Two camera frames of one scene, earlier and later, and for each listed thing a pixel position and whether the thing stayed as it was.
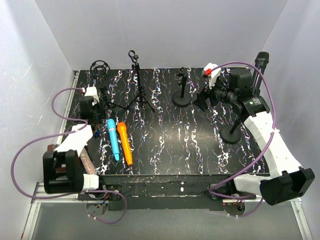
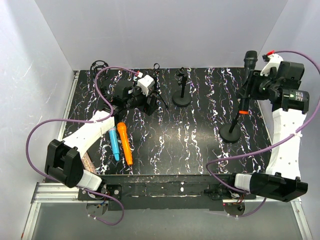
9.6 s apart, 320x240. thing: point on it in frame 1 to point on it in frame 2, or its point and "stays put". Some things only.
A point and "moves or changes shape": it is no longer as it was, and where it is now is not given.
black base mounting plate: (166, 192) stays put
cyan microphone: (112, 127) stays put
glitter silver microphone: (87, 162) stays put
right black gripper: (202, 96) to (253, 79)
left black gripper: (101, 110) to (149, 108)
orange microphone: (122, 128) stays put
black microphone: (261, 61) moves or changes shape
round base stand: (183, 97) stays put
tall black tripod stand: (133, 57) to (156, 67)
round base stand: (230, 134) stays put
